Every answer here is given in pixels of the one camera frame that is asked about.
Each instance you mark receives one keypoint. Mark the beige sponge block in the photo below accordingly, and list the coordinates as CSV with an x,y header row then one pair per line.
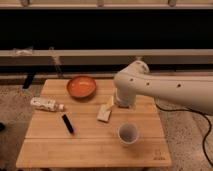
x,y
103,114

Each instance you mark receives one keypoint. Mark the orange bowl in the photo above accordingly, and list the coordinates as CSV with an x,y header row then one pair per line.
x,y
81,87

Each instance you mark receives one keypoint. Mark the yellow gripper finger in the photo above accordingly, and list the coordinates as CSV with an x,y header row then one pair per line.
x,y
110,103

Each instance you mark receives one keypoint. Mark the grey metal rail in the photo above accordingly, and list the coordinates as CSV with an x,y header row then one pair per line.
x,y
104,57

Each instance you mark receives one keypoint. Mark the white plastic bottle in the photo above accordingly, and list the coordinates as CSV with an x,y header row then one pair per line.
x,y
46,104

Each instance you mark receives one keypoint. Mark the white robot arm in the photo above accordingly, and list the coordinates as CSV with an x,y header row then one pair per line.
x,y
194,92

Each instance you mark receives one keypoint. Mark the black eraser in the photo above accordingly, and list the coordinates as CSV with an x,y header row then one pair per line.
x,y
68,124

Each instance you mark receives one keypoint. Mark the white paper cup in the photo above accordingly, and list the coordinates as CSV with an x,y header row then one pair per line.
x,y
127,134

